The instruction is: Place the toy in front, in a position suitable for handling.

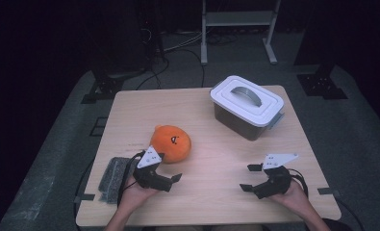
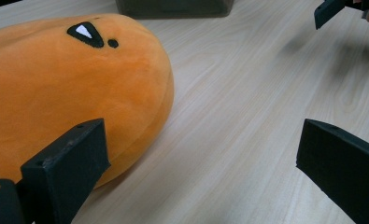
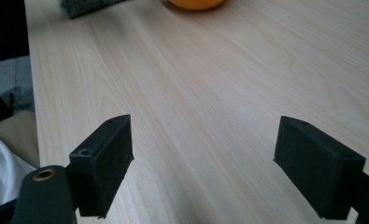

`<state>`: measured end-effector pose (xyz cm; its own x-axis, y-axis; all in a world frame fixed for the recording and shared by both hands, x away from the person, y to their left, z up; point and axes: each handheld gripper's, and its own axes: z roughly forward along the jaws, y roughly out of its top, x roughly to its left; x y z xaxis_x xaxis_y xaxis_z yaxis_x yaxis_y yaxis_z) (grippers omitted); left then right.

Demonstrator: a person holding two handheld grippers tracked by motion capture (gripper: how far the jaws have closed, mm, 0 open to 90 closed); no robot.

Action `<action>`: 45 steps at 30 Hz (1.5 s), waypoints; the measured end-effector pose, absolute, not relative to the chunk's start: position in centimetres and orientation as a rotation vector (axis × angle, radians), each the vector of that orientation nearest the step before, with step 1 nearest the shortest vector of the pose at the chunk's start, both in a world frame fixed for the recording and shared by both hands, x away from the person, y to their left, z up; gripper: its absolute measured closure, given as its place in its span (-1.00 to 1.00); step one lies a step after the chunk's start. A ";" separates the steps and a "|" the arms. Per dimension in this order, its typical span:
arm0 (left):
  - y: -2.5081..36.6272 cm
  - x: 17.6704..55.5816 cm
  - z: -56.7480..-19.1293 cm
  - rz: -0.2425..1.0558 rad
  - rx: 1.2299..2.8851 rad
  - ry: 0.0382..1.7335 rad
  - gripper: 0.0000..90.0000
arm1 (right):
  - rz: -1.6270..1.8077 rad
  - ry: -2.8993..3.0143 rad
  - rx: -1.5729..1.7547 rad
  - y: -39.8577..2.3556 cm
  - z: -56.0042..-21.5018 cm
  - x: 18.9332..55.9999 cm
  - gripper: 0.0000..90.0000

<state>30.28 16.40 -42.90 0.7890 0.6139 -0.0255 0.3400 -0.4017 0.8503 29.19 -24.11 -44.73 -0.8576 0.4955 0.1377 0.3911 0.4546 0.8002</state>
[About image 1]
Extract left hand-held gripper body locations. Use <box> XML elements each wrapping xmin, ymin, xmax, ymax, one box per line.
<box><xmin>132</xmin><ymin>145</ymin><xmax>174</xmax><ymax>193</ymax></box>

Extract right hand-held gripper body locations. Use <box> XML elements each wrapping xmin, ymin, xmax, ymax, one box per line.
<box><xmin>252</xmin><ymin>153</ymin><xmax>299</xmax><ymax>200</ymax></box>

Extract orange plush toy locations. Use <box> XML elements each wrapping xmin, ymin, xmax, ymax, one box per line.
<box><xmin>149</xmin><ymin>124</ymin><xmax>192</xmax><ymax>165</ymax></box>

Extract grey knitted cloth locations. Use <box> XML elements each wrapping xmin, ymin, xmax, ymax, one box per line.
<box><xmin>97</xmin><ymin>156</ymin><xmax>139</xmax><ymax>205</ymax></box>

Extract dark clear storage box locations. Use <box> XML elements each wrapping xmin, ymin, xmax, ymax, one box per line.
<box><xmin>212</xmin><ymin>100</ymin><xmax>286</xmax><ymax>142</ymax></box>

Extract white box lid grey handle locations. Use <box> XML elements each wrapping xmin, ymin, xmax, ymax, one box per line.
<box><xmin>209</xmin><ymin>75</ymin><xmax>286</xmax><ymax>128</ymax></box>

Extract person's left hand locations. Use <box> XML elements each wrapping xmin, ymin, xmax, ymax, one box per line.
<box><xmin>119</xmin><ymin>174</ymin><xmax>161</xmax><ymax>212</ymax></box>

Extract person's right hand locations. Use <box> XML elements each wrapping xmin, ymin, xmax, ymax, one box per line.
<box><xmin>269</xmin><ymin>180</ymin><xmax>312</xmax><ymax>213</ymax></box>

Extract black tape strip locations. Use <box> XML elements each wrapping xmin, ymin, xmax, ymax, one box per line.
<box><xmin>317</xmin><ymin>187</ymin><xmax>342</xmax><ymax>197</ymax></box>
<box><xmin>73</xmin><ymin>193</ymin><xmax>96</xmax><ymax>204</ymax></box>

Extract black tape square outline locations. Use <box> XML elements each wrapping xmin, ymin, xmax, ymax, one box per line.
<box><xmin>89</xmin><ymin>116</ymin><xmax>109</xmax><ymax>138</ymax></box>

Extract black rounded object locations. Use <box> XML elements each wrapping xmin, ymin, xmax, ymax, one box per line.
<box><xmin>320</xmin><ymin>218</ymin><xmax>353</xmax><ymax>231</ymax></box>

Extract black stand base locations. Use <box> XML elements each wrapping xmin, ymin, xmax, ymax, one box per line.
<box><xmin>80</xmin><ymin>68</ymin><xmax>147</xmax><ymax>105</ymax></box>
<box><xmin>292</xmin><ymin>61</ymin><xmax>349</xmax><ymax>100</ymax></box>

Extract white metal stand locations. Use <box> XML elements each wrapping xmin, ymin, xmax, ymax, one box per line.
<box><xmin>200</xmin><ymin>0</ymin><xmax>282</xmax><ymax>66</ymax></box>

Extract right hand-held gripper cable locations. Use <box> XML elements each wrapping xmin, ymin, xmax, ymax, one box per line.
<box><xmin>287</xmin><ymin>167</ymin><xmax>310</xmax><ymax>198</ymax></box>

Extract hand-held gripper cable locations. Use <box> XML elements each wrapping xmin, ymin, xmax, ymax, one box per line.
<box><xmin>287</xmin><ymin>167</ymin><xmax>310</xmax><ymax>198</ymax></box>
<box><xmin>116</xmin><ymin>150</ymin><xmax>147</xmax><ymax>208</ymax></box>

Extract left hand-held gripper cable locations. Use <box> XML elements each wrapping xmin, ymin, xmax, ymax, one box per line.
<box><xmin>116</xmin><ymin>150</ymin><xmax>147</xmax><ymax>208</ymax></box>

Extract black cable beside table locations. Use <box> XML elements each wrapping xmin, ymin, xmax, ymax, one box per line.
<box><xmin>334</xmin><ymin>193</ymin><xmax>367</xmax><ymax>231</ymax></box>
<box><xmin>73</xmin><ymin>158</ymin><xmax>95</xmax><ymax>231</ymax></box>

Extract black floor cable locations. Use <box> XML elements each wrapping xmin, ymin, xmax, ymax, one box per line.
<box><xmin>173</xmin><ymin>47</ymin><xmax>207</xmax><ymax>89</ymax></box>
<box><xmin>135</xmin><ymin>47</ymin><xmax>171</xmax><ymax>91</ymax></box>

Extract grey floor cables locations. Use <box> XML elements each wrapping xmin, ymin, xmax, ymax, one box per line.
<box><xmin>163</xmin><ymin>31</ymin><xmax>205</xmax><ymax>53</ymax></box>

